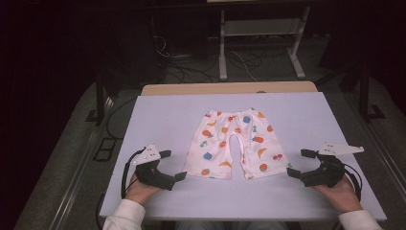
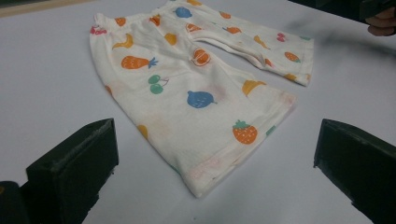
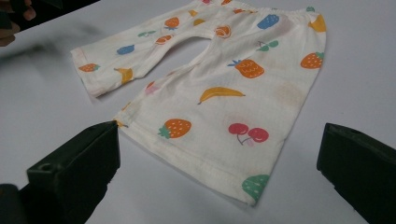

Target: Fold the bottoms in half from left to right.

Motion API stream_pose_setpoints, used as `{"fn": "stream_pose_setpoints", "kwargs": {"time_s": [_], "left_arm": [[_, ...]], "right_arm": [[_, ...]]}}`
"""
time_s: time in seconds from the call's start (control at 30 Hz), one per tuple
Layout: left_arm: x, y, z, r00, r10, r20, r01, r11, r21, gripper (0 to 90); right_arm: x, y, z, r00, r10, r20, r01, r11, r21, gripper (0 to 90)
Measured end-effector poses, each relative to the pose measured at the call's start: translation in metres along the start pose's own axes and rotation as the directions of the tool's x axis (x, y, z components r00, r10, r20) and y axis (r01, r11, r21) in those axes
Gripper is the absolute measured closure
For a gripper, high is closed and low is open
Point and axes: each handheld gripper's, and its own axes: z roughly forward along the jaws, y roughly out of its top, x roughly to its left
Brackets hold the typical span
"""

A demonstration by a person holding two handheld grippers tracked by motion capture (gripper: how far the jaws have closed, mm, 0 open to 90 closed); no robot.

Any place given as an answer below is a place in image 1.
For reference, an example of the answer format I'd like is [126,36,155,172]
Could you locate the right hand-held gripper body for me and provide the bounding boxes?
[300,142,365,189]

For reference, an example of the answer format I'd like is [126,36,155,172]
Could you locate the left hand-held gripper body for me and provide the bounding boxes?
[132,143,176,192]

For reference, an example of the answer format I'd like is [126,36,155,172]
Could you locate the white fruit print pants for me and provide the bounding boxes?
[182,107,292,180]

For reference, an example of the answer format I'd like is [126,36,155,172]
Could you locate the person's left hand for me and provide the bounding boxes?
[124,173,164,205]

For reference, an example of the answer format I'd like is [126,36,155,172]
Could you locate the person's right hand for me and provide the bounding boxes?
[310,174,363,214]

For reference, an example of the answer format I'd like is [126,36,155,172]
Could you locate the pale lilac table board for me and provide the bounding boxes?
[99,91,388,222]

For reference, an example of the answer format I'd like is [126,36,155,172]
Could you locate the black metal stand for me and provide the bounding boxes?
[85,72,113,127]
[357,61,386,123]

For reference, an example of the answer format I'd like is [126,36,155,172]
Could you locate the wooden table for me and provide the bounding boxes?
[141,80,319,97]

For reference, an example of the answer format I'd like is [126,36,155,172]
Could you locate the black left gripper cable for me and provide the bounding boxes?
[120,148,147,199]

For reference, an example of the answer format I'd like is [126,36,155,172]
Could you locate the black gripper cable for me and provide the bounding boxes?
[120,148,147,199]
[342,162,364,203]

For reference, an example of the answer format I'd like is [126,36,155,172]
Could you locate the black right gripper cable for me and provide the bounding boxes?
[342,162,364,203]

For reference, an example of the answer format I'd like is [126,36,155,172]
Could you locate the black floor socket frame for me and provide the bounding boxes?
[92,137,119,163]

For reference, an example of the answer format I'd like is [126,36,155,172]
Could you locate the metal floor rail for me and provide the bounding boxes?
[362,121,406,196]
[47,97,117,230]

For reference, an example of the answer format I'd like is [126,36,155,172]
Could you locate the black floor cable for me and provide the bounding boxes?
[95,191,107,230]
[105,96,139,140]

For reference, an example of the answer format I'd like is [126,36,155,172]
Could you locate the tangle of black floor cables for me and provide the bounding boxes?
[149,30,222,84]

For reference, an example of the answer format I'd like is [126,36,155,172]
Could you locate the white floor cable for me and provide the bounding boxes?
[229,50,259,82]

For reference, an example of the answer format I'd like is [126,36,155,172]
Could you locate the white metal stand frame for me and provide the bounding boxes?
[217,5,312,81]

